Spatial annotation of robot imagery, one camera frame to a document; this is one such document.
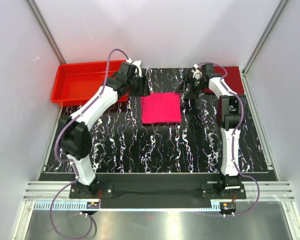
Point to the folded dark red t-shirt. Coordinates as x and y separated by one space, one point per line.
233 79

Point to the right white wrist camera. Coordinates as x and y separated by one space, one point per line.
196 73

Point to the red plastic bin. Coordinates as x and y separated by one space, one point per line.
75 84

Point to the bright pink t-shirt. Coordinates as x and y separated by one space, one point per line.
161 108

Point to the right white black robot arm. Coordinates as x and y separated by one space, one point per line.
229 118

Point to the left aluminium frame post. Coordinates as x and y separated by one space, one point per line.
35 10

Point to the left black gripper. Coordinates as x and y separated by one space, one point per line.
143 90

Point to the white slotted cable duct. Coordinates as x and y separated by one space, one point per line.
89 206

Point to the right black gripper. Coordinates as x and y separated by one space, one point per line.
191 94

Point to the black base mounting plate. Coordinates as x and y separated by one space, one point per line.
184 198

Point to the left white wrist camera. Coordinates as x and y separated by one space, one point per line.
137 64

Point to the right aluminium frame post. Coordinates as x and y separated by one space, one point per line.
279 10

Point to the aluminium frame post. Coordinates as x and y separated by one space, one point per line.
35 10
279 10

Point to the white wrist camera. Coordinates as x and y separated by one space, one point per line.
137 64
196 73

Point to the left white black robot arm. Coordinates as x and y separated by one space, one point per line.
74 138

